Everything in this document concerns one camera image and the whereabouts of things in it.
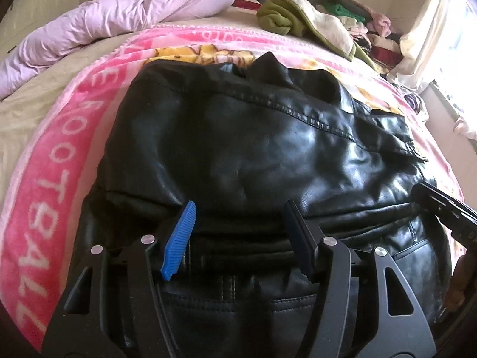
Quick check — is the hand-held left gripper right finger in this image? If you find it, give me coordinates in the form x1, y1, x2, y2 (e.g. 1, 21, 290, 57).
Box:
282, 199, 436, 358

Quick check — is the person's right hand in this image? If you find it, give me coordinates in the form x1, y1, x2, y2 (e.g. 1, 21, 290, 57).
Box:
445, 255, 468, 312

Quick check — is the black leather jacket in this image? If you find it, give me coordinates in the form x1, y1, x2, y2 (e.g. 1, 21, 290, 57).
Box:
80, 51, 453, 358

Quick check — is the pile of folded clothes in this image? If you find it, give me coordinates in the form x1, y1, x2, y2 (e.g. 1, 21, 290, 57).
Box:
320, 0, 403, 71

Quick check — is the lilac duvet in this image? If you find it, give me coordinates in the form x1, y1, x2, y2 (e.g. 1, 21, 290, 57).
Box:
0, 0, 236, 99

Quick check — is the pink printed blanket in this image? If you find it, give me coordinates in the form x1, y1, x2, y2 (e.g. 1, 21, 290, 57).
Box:
0, 24, 466, 351

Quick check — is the window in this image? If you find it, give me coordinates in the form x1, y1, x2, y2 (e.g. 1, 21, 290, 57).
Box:
432, 0, 477, 138

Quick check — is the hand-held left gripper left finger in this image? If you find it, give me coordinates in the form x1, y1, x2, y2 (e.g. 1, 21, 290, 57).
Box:
41, 199, 197, 358

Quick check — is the basket of clothes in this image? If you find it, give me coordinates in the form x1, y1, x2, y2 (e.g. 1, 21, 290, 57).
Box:
404, 87, 429, 114

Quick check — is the cream curtain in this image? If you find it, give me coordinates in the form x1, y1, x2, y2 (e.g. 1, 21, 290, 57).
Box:
388, 0, 459, 86

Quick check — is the green cream fleece blanket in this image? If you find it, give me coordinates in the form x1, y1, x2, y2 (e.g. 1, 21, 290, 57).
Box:
257, 0, 377, 70

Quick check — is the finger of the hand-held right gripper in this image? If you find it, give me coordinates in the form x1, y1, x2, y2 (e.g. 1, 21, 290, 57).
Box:
411, 182, 477, 232

